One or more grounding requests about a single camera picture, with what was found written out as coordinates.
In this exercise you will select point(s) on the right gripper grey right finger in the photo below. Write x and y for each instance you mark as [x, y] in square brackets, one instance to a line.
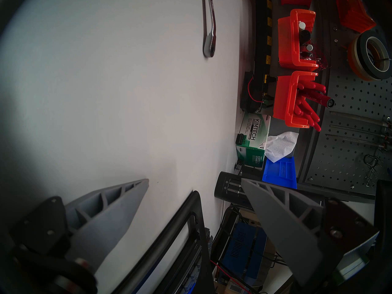
[284, 223]

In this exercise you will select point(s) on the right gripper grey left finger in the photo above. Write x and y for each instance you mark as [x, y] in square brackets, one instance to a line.
[101, 216]

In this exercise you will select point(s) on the smallest silver ratcheting wrench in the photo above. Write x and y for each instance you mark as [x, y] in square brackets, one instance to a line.
[209, 36]

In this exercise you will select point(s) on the blue metal electronics box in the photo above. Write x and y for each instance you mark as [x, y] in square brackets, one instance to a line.
[245, 250]

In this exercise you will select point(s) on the blue plastic storage bin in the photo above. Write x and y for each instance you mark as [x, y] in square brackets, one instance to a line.
[280, 172]

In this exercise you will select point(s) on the white tissue sheet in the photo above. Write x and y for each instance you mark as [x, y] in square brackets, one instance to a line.
[280, 145]

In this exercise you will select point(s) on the grey perforated tool pegboard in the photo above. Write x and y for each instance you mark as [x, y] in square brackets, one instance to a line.
[346, 161]

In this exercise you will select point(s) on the green white Kimtech tissue box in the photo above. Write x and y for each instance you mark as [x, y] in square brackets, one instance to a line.
[255, 134]

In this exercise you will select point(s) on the metal carabiner hooks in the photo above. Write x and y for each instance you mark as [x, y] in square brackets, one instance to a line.
[372, 167]

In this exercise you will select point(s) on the red cylinder tool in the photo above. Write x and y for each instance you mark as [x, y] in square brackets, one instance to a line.
[315, 97]

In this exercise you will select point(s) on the orange and black tape roll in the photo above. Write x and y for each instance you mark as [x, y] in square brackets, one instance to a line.
[367, 56]

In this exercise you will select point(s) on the black and white bottles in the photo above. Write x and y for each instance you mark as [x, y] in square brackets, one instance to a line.
[304, 36]

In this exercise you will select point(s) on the black rectangular frame stand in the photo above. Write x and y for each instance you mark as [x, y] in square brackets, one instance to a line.
[163, 238]

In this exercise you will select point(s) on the black rail yellow marks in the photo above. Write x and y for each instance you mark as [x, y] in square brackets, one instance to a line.
[261, 36]

